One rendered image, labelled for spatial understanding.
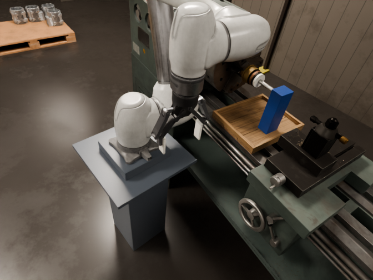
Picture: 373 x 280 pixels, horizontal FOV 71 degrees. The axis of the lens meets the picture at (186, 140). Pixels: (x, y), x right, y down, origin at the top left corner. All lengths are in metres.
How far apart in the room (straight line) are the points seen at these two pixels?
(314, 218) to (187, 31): 0.76
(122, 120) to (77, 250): 1.07
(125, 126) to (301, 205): 0.74
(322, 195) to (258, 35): 0.66
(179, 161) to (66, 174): 1.21
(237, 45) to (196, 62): 0.12
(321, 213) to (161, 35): 0.89
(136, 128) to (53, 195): 1.22
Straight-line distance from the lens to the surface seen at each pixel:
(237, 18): 0.72
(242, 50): 0.70
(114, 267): 1.83
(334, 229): 1.15
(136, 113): 1.06
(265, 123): 1.30
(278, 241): 1.22
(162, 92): 1.14
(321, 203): 1.10
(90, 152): 1.34
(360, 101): 3.45
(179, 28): 0.61
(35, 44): 4.09
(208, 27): 0.61
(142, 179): 1.20
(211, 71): 1.32
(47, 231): 2.04
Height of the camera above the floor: 1.71
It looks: 44 degrees down
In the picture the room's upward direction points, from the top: 8 degrees clockwise
